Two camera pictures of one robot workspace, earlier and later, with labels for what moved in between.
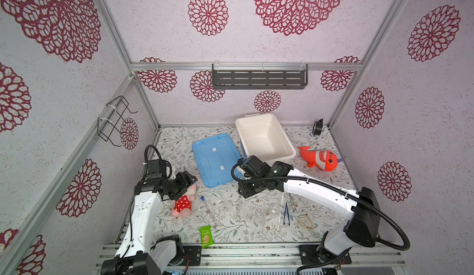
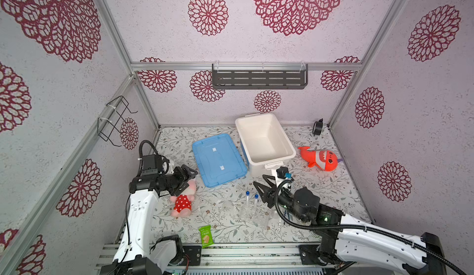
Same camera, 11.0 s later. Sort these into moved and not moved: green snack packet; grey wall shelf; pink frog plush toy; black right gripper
Moved: black right gripper
Not moved: grey wall shelf; pink frog plush toy; green snack packet
